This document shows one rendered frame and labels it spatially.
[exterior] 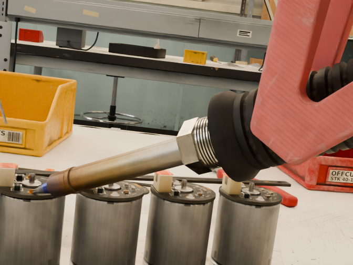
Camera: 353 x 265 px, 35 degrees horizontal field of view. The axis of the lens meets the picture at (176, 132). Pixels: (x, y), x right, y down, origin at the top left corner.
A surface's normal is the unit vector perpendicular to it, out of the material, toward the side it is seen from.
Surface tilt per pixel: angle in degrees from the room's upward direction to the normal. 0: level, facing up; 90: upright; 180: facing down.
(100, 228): 90
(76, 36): 90
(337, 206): 0
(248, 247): 90
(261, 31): 90
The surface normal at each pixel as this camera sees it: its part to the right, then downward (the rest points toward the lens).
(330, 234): 0.12, -0.98
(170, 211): -0.36, 0.11
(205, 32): 0.01, 0.18
